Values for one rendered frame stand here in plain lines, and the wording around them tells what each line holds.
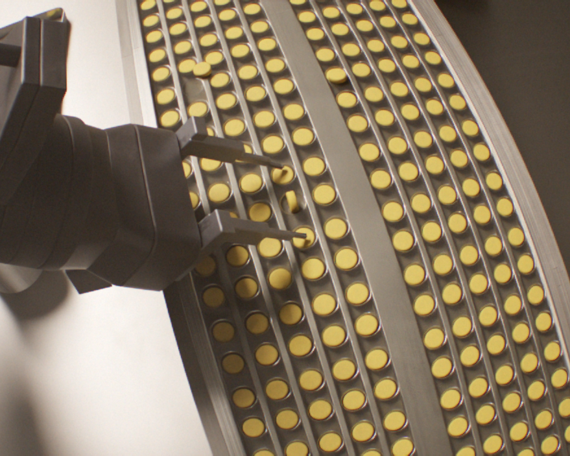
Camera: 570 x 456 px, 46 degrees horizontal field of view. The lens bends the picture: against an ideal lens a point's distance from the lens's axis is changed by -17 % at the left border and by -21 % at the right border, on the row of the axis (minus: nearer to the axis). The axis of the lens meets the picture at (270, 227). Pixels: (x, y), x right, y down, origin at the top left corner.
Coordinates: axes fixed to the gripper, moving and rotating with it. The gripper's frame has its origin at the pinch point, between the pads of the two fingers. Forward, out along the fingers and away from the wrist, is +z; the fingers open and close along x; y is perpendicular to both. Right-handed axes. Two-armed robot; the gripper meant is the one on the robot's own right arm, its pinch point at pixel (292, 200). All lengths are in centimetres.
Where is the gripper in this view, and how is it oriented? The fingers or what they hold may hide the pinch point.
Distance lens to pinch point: 42.5
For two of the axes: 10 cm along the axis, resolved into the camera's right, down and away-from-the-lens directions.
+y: -6.2, 5.0, 6.0
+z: 7.4, 1.2, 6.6
